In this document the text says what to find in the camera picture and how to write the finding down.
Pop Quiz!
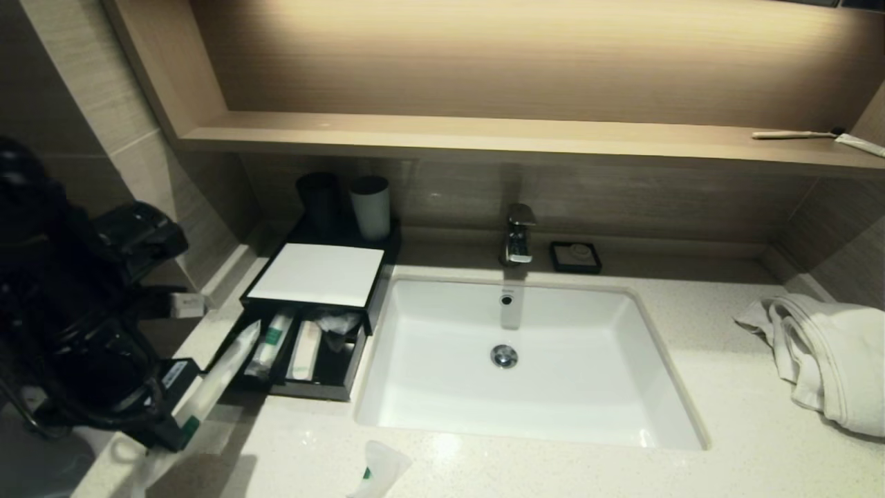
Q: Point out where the white cup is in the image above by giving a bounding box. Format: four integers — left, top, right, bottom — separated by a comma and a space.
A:
348, 175, 391, 241

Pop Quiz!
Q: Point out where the long clear toothbrush packet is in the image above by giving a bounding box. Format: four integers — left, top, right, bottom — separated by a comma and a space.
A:
245, 311, 295, 381
173, 320, 263, 434

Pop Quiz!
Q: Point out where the white oblong amenity packet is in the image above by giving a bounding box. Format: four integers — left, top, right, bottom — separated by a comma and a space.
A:
285, 320, 323, 385

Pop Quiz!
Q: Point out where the black box drawer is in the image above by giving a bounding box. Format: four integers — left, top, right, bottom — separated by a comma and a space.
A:
207, 304, 369, 403

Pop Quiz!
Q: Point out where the small clear green-print packet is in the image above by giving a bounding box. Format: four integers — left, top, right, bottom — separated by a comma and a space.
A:
346, 439, 413, 498

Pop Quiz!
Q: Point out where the crumpled clear plastic packet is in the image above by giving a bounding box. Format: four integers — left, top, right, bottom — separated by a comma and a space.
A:
315, 309, 362, 353

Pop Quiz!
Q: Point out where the beige toothbrush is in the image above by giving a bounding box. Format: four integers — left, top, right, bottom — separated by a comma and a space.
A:
752, 129, 846, 140

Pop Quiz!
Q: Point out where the black square soap dish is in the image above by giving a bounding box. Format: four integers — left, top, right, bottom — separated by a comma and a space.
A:
550, 240, 602, 275

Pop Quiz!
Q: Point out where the white folded towel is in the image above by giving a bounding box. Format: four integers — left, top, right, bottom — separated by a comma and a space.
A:
733, 293, 885, 439

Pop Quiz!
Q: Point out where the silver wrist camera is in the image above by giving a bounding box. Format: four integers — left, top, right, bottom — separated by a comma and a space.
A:
171, 293, 207, 320

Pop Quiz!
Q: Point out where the wooden wall shelf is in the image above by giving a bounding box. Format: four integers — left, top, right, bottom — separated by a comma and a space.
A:
173, 111, 885, 182

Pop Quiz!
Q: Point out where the black cup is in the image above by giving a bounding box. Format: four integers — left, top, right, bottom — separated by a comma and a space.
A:
296, 172, 341, 232

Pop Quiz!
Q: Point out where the chrome faucet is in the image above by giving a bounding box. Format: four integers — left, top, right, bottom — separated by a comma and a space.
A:
499, 202, 538, 267

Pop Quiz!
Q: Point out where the white toothpaste tube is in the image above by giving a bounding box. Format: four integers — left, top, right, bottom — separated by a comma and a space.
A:
835, 133, 885, 158

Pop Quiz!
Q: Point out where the white rectangular sink basin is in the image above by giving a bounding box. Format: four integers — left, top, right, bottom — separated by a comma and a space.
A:
354, 273, 711, 452

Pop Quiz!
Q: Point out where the black amenity box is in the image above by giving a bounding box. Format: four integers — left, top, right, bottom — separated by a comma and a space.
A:
239, 216, 403, 336

